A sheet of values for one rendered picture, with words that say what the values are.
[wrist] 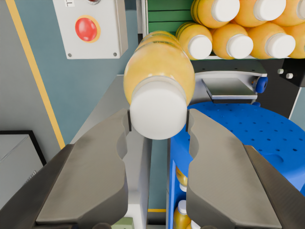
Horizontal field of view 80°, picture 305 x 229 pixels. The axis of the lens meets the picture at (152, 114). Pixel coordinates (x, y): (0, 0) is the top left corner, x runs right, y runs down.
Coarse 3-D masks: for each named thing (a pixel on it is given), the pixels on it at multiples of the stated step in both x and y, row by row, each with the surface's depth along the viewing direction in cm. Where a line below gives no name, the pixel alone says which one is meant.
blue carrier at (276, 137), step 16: (208, 112) 46; (224, 112) 46; (240, 112) 46; (256, 112) 46; (272, 112) 46; (240, 128) 40; (256, 128) 40; (272, 128) 40; (288, 128) 39; (176, 144) 38; (256, 144) 35; (272, 144) 35; (288, 144) 35; (304, 144) 35; (176, 160) 39; (272, 160) 32; (288, 160) 31; (304, 160) 31; (176, 176) 58; (288, 176) 29; (304, 176) 30; (176, 192) 63
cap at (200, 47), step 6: (198, 36) 33; (192, 42) 32; (198, 42) 32; (204, 42) 32; (210, 42) 32; (192, 48) 33; (198, 48) 33; (204, 48) 33; (210, 48) 32; (192, 54) 33; (198, 54) 33; (204, 54) 33
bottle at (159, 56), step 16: (160, 32) 24; (144, 48) 16; (160, 48) 15; (176, 48) 16; (128, 64) 16; (144, 64) 14; (160, 64) 14; (176, 64) 14; (128, 80) 15; (144, 80) 13; (160, 80) 13; (176, 80) 14; (192, 80) 15; (128, 96) 15; (192, 96) 16
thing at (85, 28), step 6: (84, 18) 30; (78, 24) 30; (84, 24) 30; (90, 24) 30; (78, 30) 30; (84, 30) 30; (90, 30) 30; (96, 30) 30; (84, 36) 31; (90, 36) 31
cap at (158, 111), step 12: (156, 84) 12; (168, 84) 12; (144, 96) 11; (156, 96) 11; (168, 96) 11; (180, 96) 12; (132, 108) 12; (144, 108) 12; (156, 108) 12; (168, 108) 12; (180, 108) 12; (132, 120) 12; (144, 120) 12; (156, 120) 12; (168, 120) 12; (180, 120) 12; (144, 132) 13; (156, 132) 13; (168, 132) 13
